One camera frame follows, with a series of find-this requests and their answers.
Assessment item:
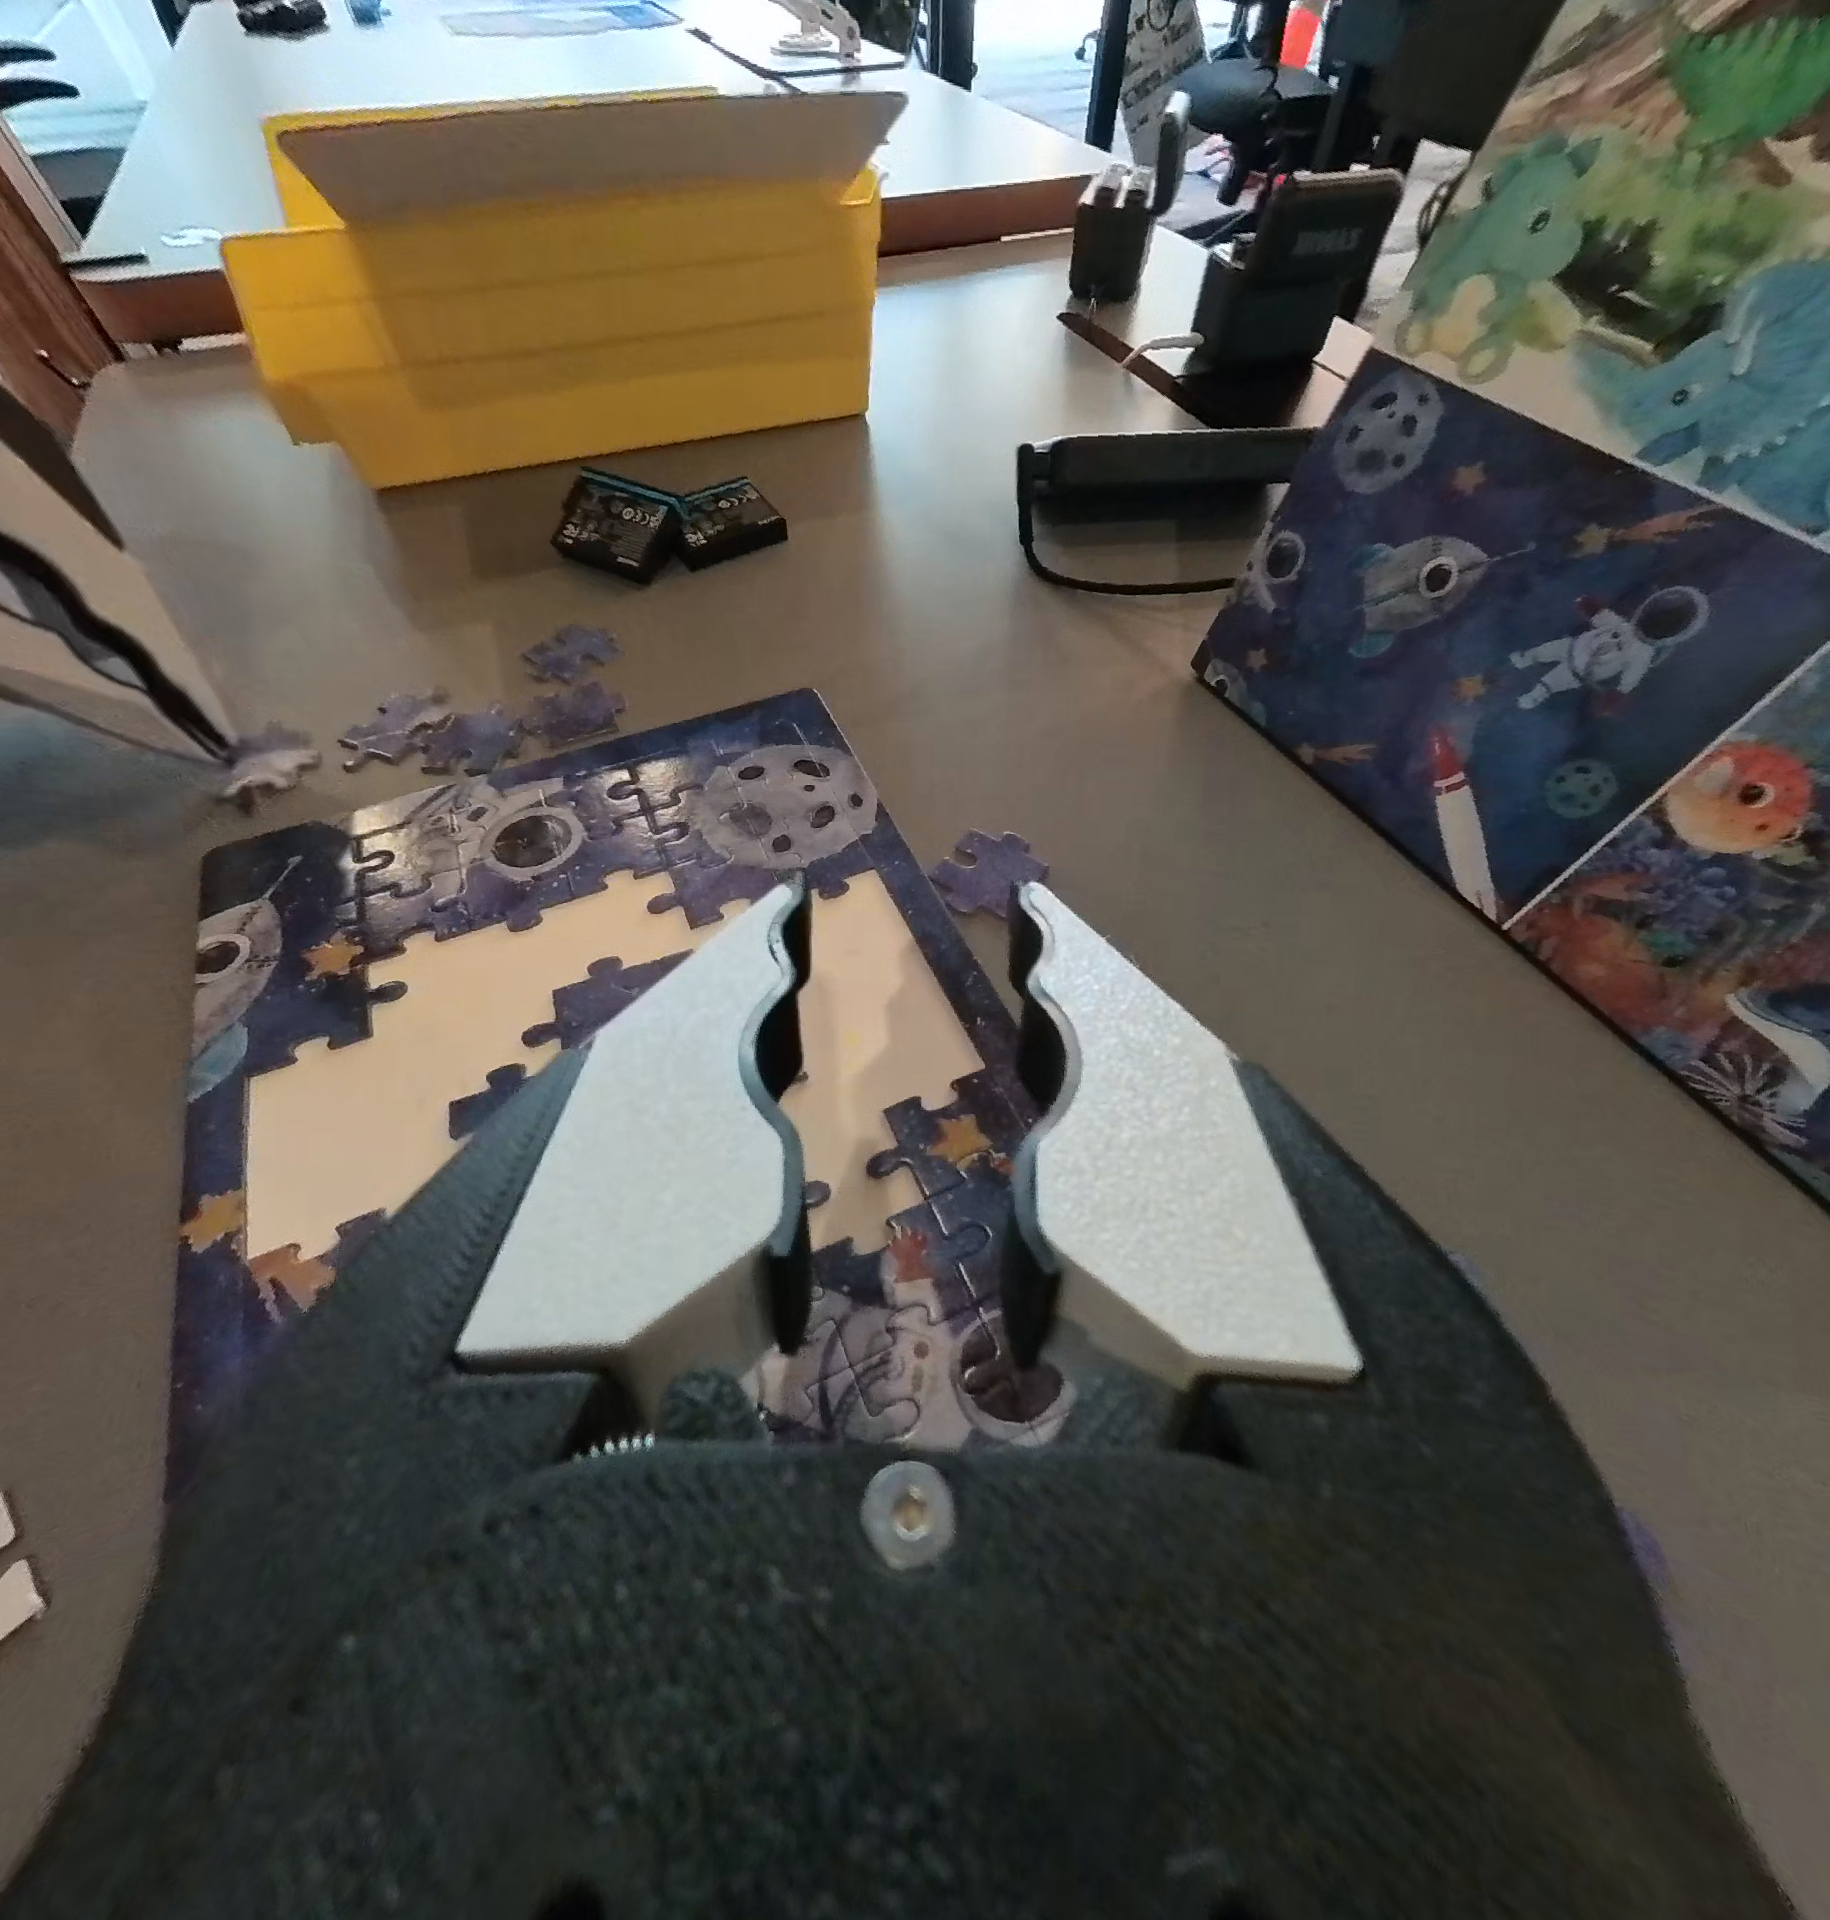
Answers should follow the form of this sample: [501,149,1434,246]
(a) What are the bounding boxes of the blue paper sheet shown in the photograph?
[441,0,679,36]

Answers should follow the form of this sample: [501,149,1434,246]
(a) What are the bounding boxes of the small black device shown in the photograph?
[1067,167,1158,304]

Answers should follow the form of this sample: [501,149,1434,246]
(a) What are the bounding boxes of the space jigsaw puzzle tray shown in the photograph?
[166,689,1054,1503]

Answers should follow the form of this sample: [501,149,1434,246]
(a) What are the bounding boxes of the brown wooden desk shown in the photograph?
[74,0,1143,356]

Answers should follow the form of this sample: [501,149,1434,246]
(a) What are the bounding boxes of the illustrated puzzle box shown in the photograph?
[1191,0,1830,1247]

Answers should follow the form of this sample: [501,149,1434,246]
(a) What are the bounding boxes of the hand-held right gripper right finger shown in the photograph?
[1005,884,1368,1383]

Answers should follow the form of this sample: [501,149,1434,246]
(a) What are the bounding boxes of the yellow box with white flap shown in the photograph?
[224,91,911,491]

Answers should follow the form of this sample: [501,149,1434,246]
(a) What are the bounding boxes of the wooden pillar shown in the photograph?
[0,61,122,440]

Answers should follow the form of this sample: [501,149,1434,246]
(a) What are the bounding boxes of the black flat device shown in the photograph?
[676,478,791,572]
[554,468,686,588]

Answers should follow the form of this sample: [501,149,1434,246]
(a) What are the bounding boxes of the black stand device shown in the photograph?
[1184,167,1408,429]

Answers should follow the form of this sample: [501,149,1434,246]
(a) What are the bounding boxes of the joined satellite puzzle piece cluster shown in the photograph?
[449,958,707,1145]

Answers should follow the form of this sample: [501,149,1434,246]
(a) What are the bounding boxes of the black cable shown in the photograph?
[1019,448,1249,597]

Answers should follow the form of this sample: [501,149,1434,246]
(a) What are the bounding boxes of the purple starry puzzle piece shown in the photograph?
[931,828,1053,920]

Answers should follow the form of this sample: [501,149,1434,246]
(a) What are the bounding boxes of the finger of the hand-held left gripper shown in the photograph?
[0,553,229,764]
[0,427,239,754]

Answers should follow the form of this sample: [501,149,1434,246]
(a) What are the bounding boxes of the dark blue puzzle piece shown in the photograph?
[337,689,529,778]

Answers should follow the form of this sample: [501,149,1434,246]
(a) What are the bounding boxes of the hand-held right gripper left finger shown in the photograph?
[453,876,813,1377]

